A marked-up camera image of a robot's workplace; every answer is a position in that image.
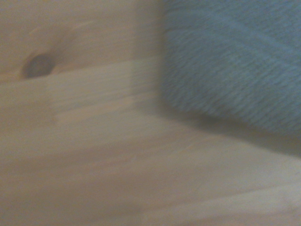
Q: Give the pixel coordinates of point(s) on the grey terry towel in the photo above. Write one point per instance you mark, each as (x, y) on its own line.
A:
(230, 66)

